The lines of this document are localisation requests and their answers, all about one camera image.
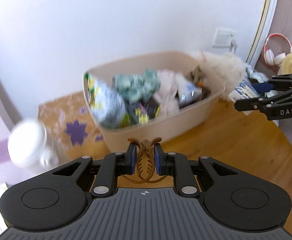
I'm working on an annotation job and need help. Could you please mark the blue white tissue pack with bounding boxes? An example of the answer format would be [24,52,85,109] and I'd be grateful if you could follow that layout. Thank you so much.
[228,79,259,102]

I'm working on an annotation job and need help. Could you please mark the brown fishbone hair clip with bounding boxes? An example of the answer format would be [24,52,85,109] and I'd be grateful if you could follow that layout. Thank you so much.
[123,137,167,184]

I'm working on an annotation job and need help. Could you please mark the silver green chip bag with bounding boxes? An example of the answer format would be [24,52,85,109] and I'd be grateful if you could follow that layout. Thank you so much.
[83,72,133,129]

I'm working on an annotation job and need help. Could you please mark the black star print box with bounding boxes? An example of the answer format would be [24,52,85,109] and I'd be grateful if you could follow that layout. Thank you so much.
[125,98,160,125]

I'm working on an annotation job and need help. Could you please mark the beige purple knit sock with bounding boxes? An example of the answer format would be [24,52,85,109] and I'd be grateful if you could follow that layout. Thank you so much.
[153,69,184,116]

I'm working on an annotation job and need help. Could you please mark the clear bag of cotton swabs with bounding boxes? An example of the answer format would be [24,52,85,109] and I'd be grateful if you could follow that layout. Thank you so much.
[176,76,202,108]

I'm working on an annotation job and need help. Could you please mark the green plaid scrunchie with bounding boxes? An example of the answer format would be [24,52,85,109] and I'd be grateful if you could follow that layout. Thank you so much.
[112,69,161,103]

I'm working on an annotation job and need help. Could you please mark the striped light blue cloth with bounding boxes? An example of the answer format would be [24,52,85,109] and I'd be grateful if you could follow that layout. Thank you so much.
[244,63,269,85]

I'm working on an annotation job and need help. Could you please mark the pink white headphones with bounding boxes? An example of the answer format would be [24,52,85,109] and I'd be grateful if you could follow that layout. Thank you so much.
[264,33,292,67]

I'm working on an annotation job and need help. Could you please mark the beige plastic storage bin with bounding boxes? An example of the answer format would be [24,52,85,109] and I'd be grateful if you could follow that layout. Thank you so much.
[83,51,225,152]

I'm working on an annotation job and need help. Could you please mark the white fluffy plush toy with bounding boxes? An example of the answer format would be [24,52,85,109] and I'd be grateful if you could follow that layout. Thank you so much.
[195,51,246,101]

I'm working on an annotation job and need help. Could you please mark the purple flower placemat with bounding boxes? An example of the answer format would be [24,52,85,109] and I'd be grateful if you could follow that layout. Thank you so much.
[37,91,109,160]

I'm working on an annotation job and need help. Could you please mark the white thermos bottle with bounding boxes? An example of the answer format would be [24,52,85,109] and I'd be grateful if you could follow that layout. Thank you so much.
[7,119,61,174]

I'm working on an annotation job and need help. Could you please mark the white wall socket panel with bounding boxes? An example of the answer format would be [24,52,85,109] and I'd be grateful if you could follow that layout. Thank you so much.
[212,28,237,48]

